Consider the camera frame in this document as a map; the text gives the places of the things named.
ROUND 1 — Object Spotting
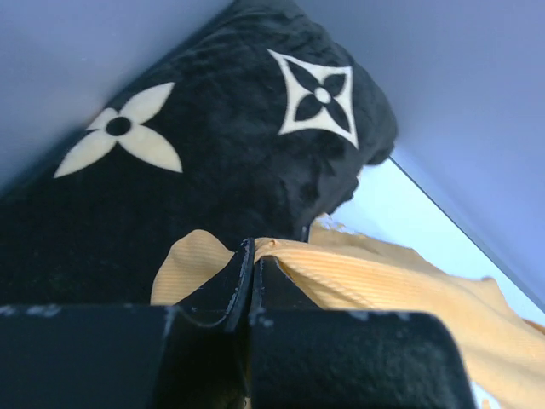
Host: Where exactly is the blue and yellow pillowcase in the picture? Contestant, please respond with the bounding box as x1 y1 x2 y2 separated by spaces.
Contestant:
151 222 544 408

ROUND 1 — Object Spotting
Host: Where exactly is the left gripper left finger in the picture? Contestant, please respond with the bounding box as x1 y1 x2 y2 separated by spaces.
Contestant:
1 242 254 408

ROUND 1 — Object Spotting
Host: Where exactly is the black patterned plush cushion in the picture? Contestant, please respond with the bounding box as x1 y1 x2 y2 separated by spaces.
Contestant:
1 1 398 304

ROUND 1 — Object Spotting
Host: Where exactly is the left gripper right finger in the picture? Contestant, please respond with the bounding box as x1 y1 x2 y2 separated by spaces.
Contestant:
250 256 474 408

